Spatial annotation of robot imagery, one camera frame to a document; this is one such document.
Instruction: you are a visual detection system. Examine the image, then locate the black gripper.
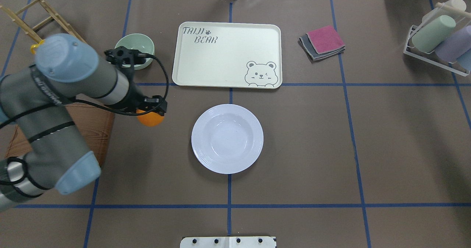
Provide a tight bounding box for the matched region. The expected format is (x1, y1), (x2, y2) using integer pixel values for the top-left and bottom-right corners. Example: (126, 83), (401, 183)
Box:
(123, 80), (167, 116)

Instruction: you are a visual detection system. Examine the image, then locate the orange fruit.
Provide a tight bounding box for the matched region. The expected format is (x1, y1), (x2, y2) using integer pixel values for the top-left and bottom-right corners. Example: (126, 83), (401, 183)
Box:
(137, 111), (165, 127)

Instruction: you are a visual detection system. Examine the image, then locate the white round plate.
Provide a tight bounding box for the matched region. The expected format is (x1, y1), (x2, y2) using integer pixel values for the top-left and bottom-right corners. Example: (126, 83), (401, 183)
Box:
(191, 104), (264, 174)

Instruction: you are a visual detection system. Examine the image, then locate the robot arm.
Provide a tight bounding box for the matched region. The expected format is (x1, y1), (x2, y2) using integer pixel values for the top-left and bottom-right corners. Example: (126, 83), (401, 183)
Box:
(1, 33), (167, 211)

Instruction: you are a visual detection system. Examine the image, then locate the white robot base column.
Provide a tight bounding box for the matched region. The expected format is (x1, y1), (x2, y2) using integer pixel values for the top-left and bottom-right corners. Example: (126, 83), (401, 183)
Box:
(180, 236), (277, 248)

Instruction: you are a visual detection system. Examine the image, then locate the cream bear tray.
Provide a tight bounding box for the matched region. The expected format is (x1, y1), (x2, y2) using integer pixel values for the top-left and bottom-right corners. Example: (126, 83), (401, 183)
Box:
(172, 21), (283, 89)

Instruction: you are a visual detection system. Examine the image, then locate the wooden cutting board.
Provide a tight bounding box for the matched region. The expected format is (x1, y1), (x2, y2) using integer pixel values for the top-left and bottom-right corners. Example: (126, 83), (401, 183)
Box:
(0, 103), (115, 167)

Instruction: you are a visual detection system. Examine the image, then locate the green bowl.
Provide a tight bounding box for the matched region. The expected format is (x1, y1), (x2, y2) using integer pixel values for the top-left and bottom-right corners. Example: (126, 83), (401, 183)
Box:
(114, 33), (155, 55)

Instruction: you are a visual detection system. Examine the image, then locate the yellow mug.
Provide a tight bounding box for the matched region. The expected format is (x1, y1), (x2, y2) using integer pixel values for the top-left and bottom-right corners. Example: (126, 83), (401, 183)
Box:
(30, 41), (43, 55)

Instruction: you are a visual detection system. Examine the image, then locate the wooden drying rack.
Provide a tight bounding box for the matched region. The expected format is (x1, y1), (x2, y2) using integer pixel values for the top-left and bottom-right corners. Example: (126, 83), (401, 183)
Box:
(1, 0), (86, 42)

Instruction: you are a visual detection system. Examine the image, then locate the grey cloth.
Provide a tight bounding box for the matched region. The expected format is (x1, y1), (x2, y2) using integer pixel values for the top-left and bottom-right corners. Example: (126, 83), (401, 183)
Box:
(299, 34), (345, 62)

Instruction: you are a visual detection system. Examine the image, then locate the pink cloth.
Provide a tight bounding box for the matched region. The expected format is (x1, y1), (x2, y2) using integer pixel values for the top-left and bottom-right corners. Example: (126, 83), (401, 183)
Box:
(306, 25), (345, 54)

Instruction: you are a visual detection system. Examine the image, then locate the white cup rack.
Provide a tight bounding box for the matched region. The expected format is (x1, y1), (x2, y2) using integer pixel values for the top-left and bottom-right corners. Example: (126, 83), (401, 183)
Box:
(403, 2), (471, 77)

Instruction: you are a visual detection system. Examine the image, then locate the green cup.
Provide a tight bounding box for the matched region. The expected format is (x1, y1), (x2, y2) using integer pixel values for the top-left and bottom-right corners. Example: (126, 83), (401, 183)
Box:
(411, 15), (456, 53)

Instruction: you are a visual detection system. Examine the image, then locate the purple cup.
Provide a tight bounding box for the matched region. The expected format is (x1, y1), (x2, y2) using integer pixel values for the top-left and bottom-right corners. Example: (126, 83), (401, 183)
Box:
(434, 25), (471, 63)

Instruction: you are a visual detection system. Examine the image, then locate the beige cup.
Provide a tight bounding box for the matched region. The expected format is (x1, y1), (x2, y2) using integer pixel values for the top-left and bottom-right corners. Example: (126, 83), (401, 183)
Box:
(422, 0), (467, 25)

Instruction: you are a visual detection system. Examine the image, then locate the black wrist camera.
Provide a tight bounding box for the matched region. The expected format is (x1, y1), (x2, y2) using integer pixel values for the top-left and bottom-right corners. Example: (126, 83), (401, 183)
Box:
(104, 46), (154, 70)

